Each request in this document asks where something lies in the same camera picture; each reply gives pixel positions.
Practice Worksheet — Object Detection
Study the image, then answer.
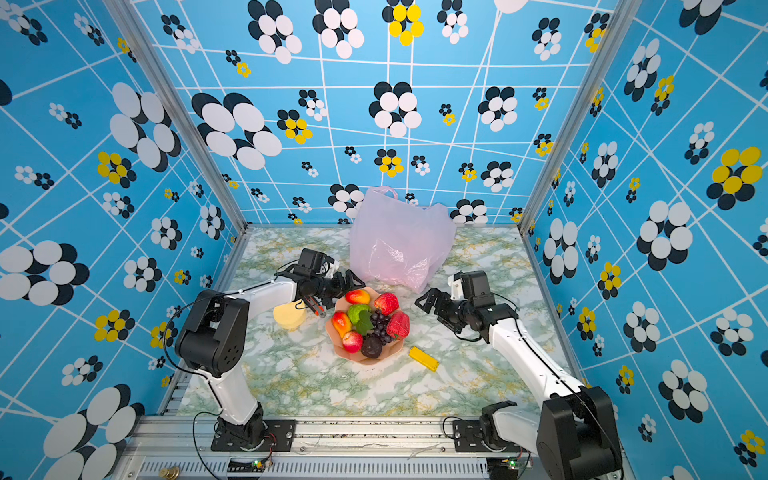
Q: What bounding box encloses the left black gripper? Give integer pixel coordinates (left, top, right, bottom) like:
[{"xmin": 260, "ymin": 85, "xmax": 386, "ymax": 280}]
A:
[{"xmin": 310, "ymin": 270, "xmax": 365, "ymax": 310}]

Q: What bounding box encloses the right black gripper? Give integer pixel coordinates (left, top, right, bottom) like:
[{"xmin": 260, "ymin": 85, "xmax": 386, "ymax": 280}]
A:
[{"xmin": 417, "ymin": 289, "xmax": 475, "ymax": 331}]

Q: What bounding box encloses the red crinkled strawberry fruit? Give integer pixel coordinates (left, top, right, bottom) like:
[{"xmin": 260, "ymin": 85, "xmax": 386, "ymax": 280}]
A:
[{"xmin": 386, "ymin": 311, "xmax": 410, "ymax": 340}]

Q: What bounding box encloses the red apple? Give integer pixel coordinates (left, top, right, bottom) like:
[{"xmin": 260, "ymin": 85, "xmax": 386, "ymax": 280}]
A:
[{"xmin": 373, "ymin": 292, "xmax": 400, "ymax": 316}]

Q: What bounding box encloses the pink translucent plastic bag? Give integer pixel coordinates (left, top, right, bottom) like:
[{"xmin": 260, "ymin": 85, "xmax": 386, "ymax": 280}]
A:
[{"xmin": 349, "ymin": 187, "xmax": 457, "ymax": 293}]

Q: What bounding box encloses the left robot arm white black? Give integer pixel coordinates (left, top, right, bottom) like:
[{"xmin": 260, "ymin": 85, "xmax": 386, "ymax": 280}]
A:
[{"xmin": 174, "ymin": 248, "xmax": 365, "ymax": 452}]

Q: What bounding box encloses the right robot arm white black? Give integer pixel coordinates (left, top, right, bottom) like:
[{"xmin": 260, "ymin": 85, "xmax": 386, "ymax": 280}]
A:
[{"xmin": 415, "ymin": 271, "xmax": 624, "ymax": 479}]

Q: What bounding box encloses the red yellow mango top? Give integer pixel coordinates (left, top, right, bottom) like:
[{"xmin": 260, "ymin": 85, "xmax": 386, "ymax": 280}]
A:
[{"xmin": 345, "ymin": 289, "xmax": 371, "ymax": 305}]

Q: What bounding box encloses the green crinkled fruit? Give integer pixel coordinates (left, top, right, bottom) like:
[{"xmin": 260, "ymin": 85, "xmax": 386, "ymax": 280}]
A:
[{"xmin": 346, "ymin": 304, "xmax": 371, "ymax": 326}]

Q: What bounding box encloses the orange red mango left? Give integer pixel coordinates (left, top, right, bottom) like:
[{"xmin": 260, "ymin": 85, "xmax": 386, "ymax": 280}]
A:
[{"xmin": 331, "ymin": 311, "xmax": 353, "ymax": 339}]

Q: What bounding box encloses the green grape leaf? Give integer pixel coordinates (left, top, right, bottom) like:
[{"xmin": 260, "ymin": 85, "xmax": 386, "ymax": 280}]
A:
[{"xmin": 355, "ymin": 311, "xmax": 374, "ymax": 336}]

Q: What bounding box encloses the yellow rectangular block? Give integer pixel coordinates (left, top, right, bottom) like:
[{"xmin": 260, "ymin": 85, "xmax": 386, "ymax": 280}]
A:
[{"xmin": 408, "ymin": 347, "xmax": 440, "ymax": 372}]

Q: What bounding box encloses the dark purple grape bunch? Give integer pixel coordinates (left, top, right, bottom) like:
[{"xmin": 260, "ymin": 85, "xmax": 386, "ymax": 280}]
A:
[{"xmin": 369, "ymin": 310, "xmax": 392, "ymax": 345}]

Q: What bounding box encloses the yellow round sponge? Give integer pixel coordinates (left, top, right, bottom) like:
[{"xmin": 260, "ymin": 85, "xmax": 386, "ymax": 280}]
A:
[{"xmin": 273, "ymin": 300, "xmax": 307, "ymax": 331}]

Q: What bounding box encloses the red peach bottom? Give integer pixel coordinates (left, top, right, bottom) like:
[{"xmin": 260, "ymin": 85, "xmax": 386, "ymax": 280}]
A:
[{"xmin": 342, "ymin": 331, "xmax": 364, "ymax": 354}]

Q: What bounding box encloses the dark purple plum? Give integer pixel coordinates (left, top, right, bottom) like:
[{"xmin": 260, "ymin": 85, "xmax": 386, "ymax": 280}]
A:
[{"xmin": 360, "ymin": 335, "xmax": 384, "ymax": 359}]

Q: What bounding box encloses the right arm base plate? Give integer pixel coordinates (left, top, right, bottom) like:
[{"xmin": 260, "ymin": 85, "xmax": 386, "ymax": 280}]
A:
[{"xmin": 447, "ymin": 418, "xmax": 520, "ymax": 455}]

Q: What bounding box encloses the aluminium front rail frame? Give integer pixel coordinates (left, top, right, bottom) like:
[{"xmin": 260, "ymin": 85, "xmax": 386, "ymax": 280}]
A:
[{"xmin": 112, "ymin": 415, "xmax": 547, "ymax": 479}]

